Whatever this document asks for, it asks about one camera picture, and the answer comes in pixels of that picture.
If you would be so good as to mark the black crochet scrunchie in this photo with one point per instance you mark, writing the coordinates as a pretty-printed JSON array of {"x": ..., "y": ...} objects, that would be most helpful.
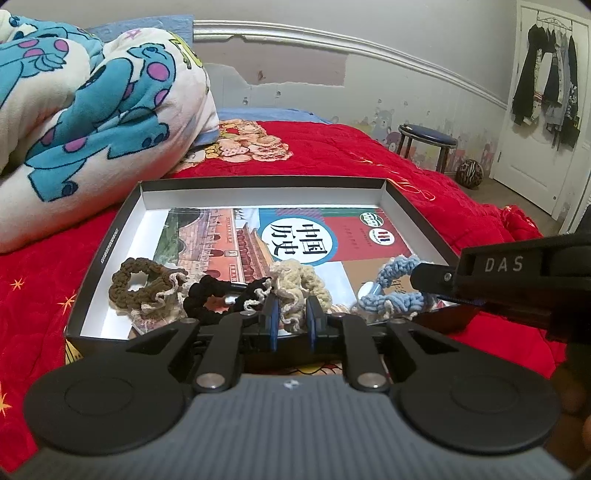
[{"x": 210, "y": 299}]

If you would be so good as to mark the black shallow cardboard box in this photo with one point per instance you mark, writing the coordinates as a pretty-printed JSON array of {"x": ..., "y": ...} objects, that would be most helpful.
[{"x": 253, "y": 202}]

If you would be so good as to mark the cream crochet scrunchie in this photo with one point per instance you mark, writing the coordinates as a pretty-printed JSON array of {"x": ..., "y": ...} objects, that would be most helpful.
[{"x": 292, "y": 283}]

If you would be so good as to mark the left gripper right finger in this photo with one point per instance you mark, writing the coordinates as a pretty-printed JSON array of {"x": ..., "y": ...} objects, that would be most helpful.
[{"x": 452, "y": 394}]

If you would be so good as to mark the blue monster print comforter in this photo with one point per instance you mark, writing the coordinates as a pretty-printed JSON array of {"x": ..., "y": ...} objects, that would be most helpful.
[{"x": 83, "y": 120}]

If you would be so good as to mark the hanging dark clothes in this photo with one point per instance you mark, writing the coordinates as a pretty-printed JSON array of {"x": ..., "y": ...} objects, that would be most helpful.
[{"x": 548, "y": 86}]

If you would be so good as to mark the Chinese history textbook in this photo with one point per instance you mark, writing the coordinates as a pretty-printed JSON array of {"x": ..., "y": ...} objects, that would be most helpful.
[{"x": 204, "y": 246}]

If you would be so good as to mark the silver headboard rail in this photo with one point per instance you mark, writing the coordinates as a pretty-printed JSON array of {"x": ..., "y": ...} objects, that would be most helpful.
[{"x": 283, "y": 34}]

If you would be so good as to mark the brown crochet scrunchie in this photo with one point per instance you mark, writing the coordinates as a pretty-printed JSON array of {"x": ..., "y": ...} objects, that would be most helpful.
[{"x": 157, "y": 295}]

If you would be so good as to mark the blue crochet scrunchie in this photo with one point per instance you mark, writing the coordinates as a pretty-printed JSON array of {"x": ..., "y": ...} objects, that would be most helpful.
[{"x": 378, "y": 300}]

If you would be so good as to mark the round dark stool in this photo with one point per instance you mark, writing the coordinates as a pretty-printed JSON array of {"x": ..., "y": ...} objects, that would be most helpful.
[{"x": 411, "y": 132}]

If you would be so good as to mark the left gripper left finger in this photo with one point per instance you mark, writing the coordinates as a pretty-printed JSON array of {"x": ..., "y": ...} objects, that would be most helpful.
[{"x": 134, "y": 392}]

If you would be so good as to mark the patterned ball on floor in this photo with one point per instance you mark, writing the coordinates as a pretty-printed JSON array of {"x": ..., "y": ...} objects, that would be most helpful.
[{"x": 469, "y": 174}]

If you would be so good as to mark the white door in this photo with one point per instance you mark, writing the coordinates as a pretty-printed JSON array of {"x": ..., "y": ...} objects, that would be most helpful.
[{"x": 541, "y": 155}]

